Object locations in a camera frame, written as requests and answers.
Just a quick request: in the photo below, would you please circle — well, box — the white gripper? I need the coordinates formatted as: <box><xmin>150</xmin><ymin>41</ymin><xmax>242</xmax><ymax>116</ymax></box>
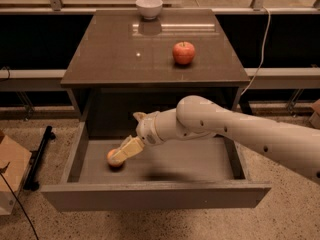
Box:
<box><xmin>113</xmin><ymin>111</ymin><xmax>163</xmax><ymax>162</ymax></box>

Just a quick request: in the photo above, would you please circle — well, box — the small orange fruit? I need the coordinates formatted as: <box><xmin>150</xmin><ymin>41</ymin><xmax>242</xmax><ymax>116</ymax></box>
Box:
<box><xmin>107</xmin><ymin>149</ymin><xmax>123</xmax><ymax>168</ymax></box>

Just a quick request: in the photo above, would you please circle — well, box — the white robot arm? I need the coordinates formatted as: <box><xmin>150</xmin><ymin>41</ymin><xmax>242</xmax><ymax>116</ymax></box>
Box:
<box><xmin>107</xmin><ymin>95</ymin><xmax>320</xmax><ymax>182</ymax></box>

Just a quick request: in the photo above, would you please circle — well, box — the grey cabinet with counter top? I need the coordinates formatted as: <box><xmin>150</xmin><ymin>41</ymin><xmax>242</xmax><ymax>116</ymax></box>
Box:
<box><xmin>61</xmin><ymin>9</ymin><xmax>249</xmax><ymax>138</ymax></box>

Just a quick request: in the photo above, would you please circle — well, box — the open grey top drawer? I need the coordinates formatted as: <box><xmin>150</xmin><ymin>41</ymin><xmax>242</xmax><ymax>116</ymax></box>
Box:
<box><xmin>41</xmin><ymin>122</ymin><xmax>271</xmax><ymax>211</ymax></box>

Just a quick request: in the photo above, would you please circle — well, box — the red apple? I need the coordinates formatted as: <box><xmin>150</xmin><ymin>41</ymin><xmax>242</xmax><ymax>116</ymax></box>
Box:
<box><xmin>172</xmin><ymin>41</ymin><xmax>195</xmax><ymax>65</ymax></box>

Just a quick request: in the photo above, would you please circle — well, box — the black metal stand leg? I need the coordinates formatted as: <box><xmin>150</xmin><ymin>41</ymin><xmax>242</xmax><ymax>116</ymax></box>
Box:
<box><xmin>23</xmin><ymin>126</ymin><xmax>56</xmax><ymax>191</ymax></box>

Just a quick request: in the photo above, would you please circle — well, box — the cardboard box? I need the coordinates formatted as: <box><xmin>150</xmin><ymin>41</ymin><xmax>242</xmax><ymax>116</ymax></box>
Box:
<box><xmin>0</xmin><ymin>131</ymin><xmax>31</xmax><ymax>216</ymax></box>

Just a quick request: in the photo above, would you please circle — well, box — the white ceramic bowl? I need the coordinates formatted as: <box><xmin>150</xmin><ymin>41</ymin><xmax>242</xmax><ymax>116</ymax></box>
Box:
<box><xmin>136</xmin><ymin>0</ymin><xmax>163</xmax><ymax>20</ymax></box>

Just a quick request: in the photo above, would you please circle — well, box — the black cable on floor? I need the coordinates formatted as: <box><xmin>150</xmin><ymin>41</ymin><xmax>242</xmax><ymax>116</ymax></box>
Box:
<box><xmin>0</xmin><ymin>172</ymin><xmax>40</xmax><ymax>240</ymax></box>

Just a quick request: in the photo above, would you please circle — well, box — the grey window ledge rail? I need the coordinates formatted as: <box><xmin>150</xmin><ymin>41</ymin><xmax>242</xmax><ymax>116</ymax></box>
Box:
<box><xmin>0</xmin><ymin>68</ymin><xmax>320</xmax><ymax>92</ymax></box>

